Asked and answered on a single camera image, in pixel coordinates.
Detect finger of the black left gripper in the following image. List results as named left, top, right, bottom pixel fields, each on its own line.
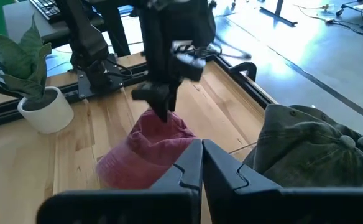
left=168, top=80, right=183, bottom=113
left=131, top=82, right=170, bottom=123

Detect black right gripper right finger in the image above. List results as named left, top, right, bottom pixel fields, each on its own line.
left=203, top=139, right=363, bottom=224

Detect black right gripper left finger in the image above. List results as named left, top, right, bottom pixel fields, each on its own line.
left=36, top=139, right=204, bottom=224

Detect pink-maroon corduroy cap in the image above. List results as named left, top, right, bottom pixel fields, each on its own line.
left=95, top=108, right=201, bottom=191

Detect olive green cap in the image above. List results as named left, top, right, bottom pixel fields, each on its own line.
left=242, top=103, right=363, bottom=189

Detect white plant pot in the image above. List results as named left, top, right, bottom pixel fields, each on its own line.
left=17, top=86, right=75, bottom=135

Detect black stand base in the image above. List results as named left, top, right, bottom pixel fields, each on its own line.
left=258, top=0, right=298, bottom=27

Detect black keyboard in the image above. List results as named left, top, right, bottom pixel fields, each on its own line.
left=28, top=0, right=62, bottom=23

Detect green leafy plant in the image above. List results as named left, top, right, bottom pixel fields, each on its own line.
left=0, top=16, right=53, bottom=101

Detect grey desk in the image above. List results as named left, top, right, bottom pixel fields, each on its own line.
left=2, top=0, right=105, bottom=45

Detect wheeled cart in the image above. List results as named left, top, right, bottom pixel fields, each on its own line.
left=334, top=0, right=363, bottom=18

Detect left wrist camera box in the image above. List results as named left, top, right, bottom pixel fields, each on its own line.
left=171, top=50, right=208, bottom=83

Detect black frame handle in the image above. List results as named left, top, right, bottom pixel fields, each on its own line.
left=229, top=62, right=258, bottom=83

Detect black table frame rail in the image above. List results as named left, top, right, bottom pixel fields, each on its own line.
left=0, top=55, right=279, bottom=131

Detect black floor cables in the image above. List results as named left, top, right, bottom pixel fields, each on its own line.
left=292, top=2, right=363, bottom=42

